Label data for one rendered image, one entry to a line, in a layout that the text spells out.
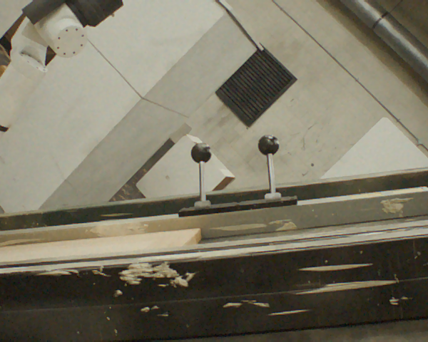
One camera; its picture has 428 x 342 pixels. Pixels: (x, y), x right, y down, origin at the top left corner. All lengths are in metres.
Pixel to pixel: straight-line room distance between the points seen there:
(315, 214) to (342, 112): 7.94
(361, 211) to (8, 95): 0.65
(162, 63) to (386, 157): 1.93
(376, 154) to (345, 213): 3.45
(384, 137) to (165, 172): 2.37
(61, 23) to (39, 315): 0.62
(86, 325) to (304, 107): 8.49
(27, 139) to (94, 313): 2.98
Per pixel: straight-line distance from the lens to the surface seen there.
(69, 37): 1.08
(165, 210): 1.27
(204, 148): 1.07
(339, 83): 8.99
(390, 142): 4.45
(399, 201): 1.01
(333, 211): 1.00
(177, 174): 5.90
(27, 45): 1.16
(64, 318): 0.56
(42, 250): 1.04
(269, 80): 9.08
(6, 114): 1.14
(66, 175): 3.36
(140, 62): 3.26
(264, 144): 1.05
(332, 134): 8.89
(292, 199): 1.00
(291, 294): 0.51
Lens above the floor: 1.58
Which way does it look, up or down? 9 degrees down
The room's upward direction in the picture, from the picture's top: 45 degrees clockwise
